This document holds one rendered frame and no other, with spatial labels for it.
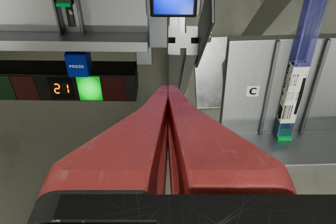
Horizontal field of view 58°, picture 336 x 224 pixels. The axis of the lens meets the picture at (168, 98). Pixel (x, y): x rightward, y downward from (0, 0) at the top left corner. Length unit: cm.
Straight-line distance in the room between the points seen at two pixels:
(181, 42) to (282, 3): 21
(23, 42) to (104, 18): 8
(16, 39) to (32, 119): 80
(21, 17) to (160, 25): 14
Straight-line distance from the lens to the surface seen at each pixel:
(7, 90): 43
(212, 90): 104
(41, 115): 112
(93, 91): 39
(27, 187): 114
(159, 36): 32
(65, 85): 39
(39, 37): 34
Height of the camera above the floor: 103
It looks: 82 degrees down
